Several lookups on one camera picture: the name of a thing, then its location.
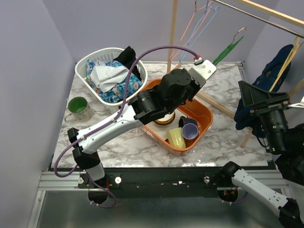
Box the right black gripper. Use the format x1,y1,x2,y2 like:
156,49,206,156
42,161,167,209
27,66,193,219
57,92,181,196
237,78,290,150

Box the navy blue garment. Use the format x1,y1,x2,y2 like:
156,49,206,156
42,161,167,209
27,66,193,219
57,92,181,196
234,44,294,138

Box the green hanger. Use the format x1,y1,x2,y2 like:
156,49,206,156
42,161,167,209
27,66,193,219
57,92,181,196
212,27,248,66

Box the wooden hanger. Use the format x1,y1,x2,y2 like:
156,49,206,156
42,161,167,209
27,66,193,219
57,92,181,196
269,37,303,92

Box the black skirt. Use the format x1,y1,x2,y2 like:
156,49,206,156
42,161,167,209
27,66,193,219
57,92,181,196
114,46,142,82

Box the pink wire hanger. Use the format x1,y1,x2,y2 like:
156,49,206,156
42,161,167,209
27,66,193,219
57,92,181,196
169,0,218,48

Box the blue floral garment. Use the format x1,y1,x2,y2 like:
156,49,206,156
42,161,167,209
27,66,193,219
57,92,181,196
85,59,143,103

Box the blue wire hanger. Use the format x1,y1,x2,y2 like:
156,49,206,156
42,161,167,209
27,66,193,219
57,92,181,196
178,0,220,49

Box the white garment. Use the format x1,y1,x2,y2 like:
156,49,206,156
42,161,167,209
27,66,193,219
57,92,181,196
90,66,129,93

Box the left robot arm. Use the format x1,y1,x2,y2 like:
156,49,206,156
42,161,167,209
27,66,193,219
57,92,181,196
67,66,212,188

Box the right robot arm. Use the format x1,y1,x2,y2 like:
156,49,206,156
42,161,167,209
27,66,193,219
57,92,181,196
217,81,304,228

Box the orange plastic tub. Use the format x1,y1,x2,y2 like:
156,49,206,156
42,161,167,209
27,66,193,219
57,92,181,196
137,79,214,157

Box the dark blue cup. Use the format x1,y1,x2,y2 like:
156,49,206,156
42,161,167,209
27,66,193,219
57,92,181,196
179,116,198,128

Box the white and gold bowl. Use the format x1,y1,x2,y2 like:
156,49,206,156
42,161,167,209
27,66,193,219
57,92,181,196
154,112,175,127

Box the purple cup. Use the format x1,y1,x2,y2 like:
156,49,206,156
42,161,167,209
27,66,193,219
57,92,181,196
181,123,199,140

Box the yellow cup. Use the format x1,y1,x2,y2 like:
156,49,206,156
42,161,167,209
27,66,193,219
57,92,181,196
166,127,186,149

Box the wooden clothes rack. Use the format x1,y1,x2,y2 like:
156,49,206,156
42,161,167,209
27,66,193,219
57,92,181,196
167,0,304,148

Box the white laundry basket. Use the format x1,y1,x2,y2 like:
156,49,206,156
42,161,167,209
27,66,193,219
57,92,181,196
75,47,148,112

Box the black mounting base bar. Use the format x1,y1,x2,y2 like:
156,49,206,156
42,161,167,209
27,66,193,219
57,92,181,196
78,167,239,199

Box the green ceramic mug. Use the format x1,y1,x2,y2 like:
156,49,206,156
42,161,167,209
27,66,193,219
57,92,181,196
64,96,93,122

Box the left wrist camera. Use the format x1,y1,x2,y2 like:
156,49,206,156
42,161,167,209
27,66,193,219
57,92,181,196
188,57,217,87

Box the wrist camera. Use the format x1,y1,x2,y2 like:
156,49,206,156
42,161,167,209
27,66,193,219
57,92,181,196
188,57,217,87
288,96,304,109

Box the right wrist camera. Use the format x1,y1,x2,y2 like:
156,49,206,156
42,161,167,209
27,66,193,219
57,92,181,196
288,96,304,109

